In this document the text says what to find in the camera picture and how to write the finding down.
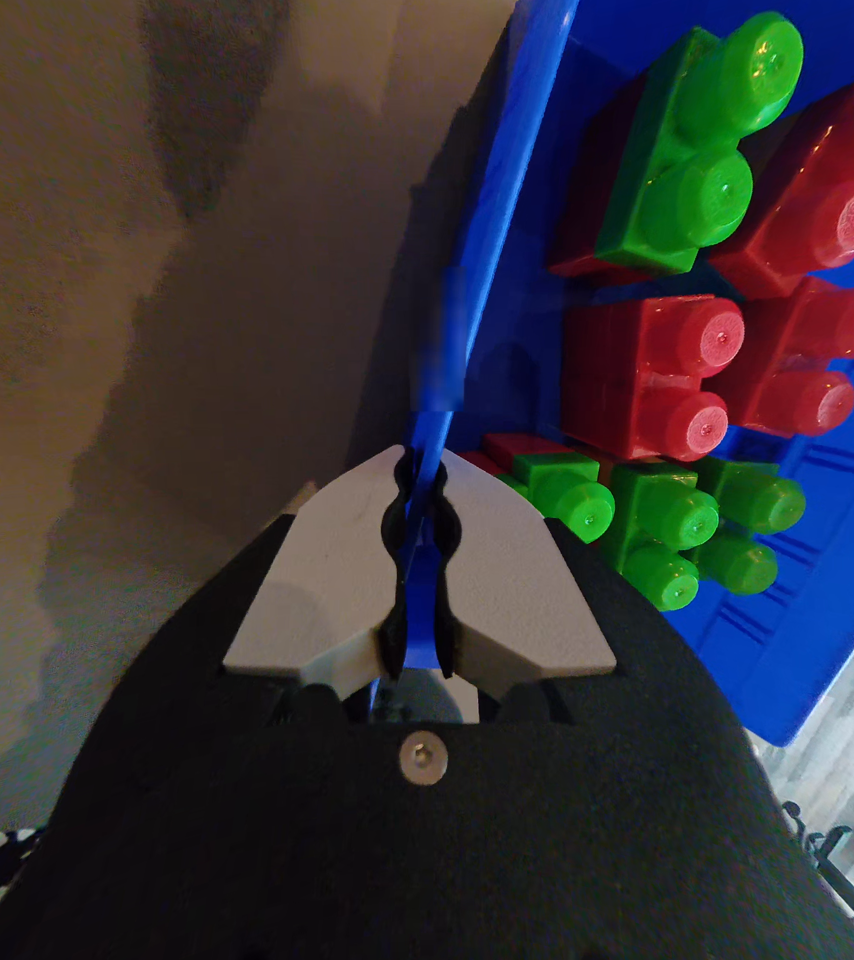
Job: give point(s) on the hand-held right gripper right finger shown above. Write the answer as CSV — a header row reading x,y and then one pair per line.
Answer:
x,y
524,600

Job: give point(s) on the blue bin with white label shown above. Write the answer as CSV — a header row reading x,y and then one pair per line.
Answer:
x,y
832,570

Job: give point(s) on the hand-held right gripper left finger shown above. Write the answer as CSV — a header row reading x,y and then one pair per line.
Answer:
x,y
315,600

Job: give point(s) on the green two-stud mega block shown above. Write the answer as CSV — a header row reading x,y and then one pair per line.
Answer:
x,y
569,488
749,518
682,165

